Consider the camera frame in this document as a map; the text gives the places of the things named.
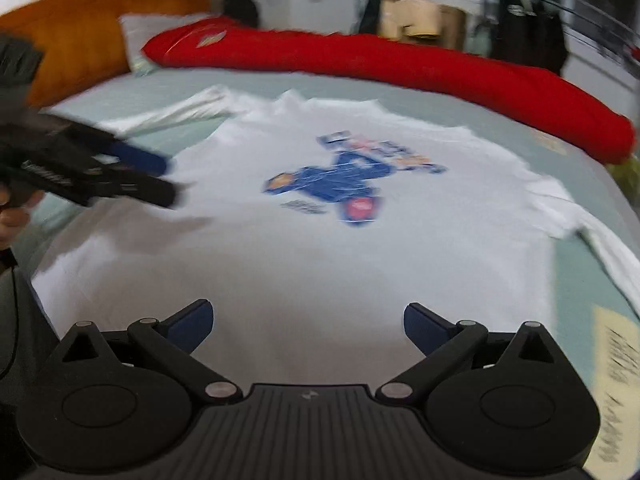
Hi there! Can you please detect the cardboard box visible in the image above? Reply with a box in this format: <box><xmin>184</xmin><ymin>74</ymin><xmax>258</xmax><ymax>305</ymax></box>
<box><xmin>435</xmin><ymin>4</ymin><xmax>467</xmax><ymax>52</ymax></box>

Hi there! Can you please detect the metal clothes rack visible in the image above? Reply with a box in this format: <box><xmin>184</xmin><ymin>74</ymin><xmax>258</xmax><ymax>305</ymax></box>
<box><xmin>475</xmin><ymin>0</ymin><xmax>640</xmax><ymax>82</ymax></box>

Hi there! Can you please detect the white printed long-sleeve shirt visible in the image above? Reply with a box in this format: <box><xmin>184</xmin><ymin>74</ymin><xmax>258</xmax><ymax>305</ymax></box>
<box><xmin>30</xmin><ymin>85</ymin><xmax>640</xmax><ymax>386</ymax></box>

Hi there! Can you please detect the yellow-green cloth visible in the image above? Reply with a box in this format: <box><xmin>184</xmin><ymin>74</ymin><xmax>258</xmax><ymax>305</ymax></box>
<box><xmin>607</xmin><ymin>155</ymin><xmax>640</xmax><ymax>197</ymax></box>

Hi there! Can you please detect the wooden headboard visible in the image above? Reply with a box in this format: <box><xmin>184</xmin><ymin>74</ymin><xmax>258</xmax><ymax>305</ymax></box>
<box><xmin>0</xmin><ymin>0</ymin><xmax>213</xmax><ymax>109</ymax></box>

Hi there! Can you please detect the grey pillow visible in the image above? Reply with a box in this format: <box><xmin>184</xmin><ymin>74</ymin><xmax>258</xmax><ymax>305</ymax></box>
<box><xmin>119</xmin><ymin>12</ymin><xmax>211</xmax><ymax>78</ymax></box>

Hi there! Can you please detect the person's left hand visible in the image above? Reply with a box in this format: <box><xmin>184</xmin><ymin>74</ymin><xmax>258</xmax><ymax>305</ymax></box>
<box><xmin>0</xmin><ymin>187</ymin><xmax>44</xmax><ymax>251</ymax></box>

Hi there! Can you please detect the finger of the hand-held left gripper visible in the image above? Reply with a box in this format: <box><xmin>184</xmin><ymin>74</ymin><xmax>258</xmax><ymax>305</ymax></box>
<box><xmin>107</xmin><ymin>139</ymin><xmax>169</xmax><ymax>177</ymax></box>
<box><xmin>107</xmin><ymin>170</ymin><xmax>180</xmax><ymax>209</ymax></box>

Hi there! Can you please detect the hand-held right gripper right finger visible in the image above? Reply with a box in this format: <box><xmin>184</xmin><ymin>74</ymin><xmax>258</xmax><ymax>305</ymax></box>
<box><xmin>375</xmin><ymin>302</ymin><xmax>569</xmax><ymax>406</ymax></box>

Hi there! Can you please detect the black hanging jacket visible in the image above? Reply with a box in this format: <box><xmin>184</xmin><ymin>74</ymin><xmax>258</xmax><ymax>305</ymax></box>
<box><xmin>530</xmin><ymin>5</ymin><xmax>569</xmax><ymax>77</ymax></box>
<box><xmin>492</xmin><ymin>0</ymin><xmax>537</xmax><ymax>69</ymax></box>

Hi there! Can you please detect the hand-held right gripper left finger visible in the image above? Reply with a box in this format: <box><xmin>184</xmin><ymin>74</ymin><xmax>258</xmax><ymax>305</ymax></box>
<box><xmin>54</xmin><ymin>299</ymin><xmax>244</xmax><ymax>406</ymax></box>

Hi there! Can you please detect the light blue checked bed sheet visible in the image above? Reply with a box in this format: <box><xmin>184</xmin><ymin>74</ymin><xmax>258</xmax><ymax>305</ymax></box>
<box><xmin>10</xmin><ymin>67</ymin><xmax>640</xmax><ymax>476</ymax></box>

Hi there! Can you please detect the black backpack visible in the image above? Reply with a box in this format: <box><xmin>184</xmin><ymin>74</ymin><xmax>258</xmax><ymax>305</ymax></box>
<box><xmin>222</xmin><ymin>0</ymin><xmax>261</xmax><ymax>29</ymax></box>

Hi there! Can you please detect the rolled red quilt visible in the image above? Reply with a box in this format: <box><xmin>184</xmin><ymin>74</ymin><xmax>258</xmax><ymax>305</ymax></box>
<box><xmin>141</xmin><ymin>16</ymin><xmax>637</xmax><ymax>165</ymax></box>

